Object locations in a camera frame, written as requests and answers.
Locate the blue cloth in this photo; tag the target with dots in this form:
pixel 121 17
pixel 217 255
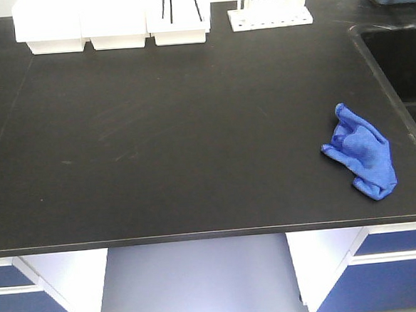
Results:
pixel 362 149

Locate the right blue cabinet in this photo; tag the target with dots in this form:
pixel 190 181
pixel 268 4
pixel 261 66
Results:
pixel 356 269

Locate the blue cabinet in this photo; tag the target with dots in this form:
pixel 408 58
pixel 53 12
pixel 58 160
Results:
pixel 356 269
pixel 69 281

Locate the black sink basin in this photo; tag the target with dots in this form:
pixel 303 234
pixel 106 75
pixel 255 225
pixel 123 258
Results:
pixel 390 52

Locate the white test tube rack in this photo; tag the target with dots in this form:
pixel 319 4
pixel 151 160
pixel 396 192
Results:
pixel 251 15

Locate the right white plastic bin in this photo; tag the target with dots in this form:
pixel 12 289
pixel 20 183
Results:
pixel 186 27

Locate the white plastic bin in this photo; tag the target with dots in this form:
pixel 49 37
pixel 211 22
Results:
pixel 48 26
pixel 113 24
pixel 186 27

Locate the left blue cabinet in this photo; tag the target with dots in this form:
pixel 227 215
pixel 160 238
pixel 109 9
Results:
pixel 69 281

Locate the middle white plastic bin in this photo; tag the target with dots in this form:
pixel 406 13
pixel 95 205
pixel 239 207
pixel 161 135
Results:
pixel 113 24

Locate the left white plastic bin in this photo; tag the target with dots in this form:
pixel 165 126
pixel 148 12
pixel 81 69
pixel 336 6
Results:
pixel 48 26

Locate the black wire tripod stand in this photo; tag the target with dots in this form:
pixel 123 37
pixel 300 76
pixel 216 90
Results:
pixel 171 18

